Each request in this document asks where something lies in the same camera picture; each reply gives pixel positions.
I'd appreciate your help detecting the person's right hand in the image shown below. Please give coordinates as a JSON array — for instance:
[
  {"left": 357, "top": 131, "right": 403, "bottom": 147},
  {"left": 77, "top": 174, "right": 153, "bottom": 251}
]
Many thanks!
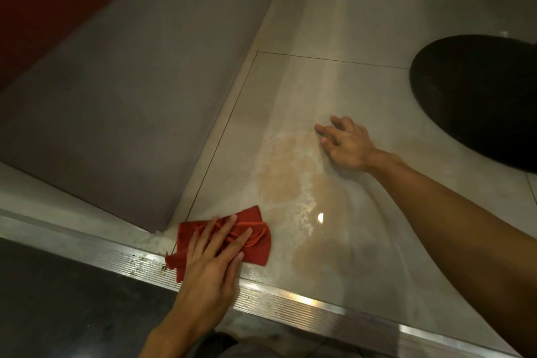
[{"left": 314, "top": 115, "right": 380, "bottom": 173}]

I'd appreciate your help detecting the person's left hand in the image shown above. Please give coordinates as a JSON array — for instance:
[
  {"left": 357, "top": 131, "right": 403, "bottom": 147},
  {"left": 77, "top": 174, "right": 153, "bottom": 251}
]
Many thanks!
[{"left": 169, "top": 214, "right": 254, "bottom": 336}]

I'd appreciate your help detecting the red cloth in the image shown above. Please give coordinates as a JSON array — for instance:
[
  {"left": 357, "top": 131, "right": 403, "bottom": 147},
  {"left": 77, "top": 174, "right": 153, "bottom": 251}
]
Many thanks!
[{"left": 164, "top": 205, "right": 272, "bottom": 284}]

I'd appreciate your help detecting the person's right forearm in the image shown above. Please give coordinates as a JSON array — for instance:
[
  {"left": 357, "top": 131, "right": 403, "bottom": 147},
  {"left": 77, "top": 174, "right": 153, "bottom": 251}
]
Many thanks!
[{"left": 367, "top": 150, "right": 537, "bottom": 358}]

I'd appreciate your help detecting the beige tiled floor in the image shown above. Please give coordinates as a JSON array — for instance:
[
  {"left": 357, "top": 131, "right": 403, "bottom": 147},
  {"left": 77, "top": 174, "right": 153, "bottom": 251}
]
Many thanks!
[{"left": 0, "top": 0, "right": 537, "bottom": 356}]

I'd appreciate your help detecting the black round table base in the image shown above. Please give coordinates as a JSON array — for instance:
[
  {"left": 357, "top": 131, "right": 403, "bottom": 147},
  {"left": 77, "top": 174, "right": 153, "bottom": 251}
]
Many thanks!
[{"left": 409, "top": 34, "right": 537, "bottom": 174}]

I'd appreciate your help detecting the grey bench base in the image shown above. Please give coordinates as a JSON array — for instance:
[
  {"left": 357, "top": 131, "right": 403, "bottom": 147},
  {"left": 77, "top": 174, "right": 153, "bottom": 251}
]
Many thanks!
[{"left": 0, "top": 0, "right": 294, "bottom": 233}]

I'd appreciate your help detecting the red bench seat cushion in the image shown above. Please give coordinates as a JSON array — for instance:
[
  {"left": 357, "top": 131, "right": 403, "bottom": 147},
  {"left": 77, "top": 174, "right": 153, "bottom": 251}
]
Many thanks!
[{"left": 0, "top": 0, "right": 168, "bottom": 92}]

